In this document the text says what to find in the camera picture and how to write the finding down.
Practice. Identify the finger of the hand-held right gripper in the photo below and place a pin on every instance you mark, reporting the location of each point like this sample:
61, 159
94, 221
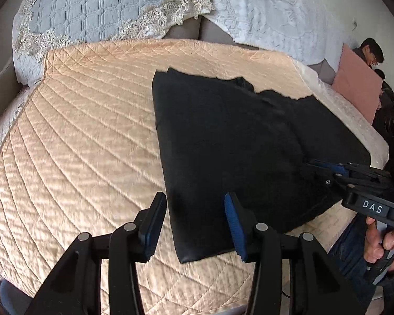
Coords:
358, 170
328, 181

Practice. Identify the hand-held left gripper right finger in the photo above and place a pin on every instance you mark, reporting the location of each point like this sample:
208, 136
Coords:
234, 226

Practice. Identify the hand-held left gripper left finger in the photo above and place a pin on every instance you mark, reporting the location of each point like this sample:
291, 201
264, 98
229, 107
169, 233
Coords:
152, 229

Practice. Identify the black leather jacket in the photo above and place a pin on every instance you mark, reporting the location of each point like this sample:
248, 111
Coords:
233, 144

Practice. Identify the person's right hand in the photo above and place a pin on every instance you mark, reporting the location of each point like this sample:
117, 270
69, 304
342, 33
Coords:
372, 246

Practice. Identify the black patterned cloth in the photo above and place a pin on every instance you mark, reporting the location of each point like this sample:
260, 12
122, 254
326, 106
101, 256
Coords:
392, 137

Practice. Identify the person's blue jeans leg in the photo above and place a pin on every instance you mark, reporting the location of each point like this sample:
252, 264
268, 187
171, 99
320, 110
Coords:
348, 252

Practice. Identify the pink cushion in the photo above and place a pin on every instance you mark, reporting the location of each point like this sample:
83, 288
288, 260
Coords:
358, 85

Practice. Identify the peach quilted sofa mat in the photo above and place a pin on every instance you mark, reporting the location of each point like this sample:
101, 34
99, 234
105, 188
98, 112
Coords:
85, 137

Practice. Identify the large white embossed cover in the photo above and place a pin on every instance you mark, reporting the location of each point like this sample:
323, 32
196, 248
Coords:
275, 16

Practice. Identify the small white embossed cover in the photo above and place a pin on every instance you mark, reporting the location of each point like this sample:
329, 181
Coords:
29, 69

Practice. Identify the grey-brown sofa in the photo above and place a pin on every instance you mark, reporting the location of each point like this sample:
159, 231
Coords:
187, 29

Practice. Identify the blue quilted lace-trimmed cover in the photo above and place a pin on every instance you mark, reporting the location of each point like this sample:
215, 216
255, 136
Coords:
85, 3

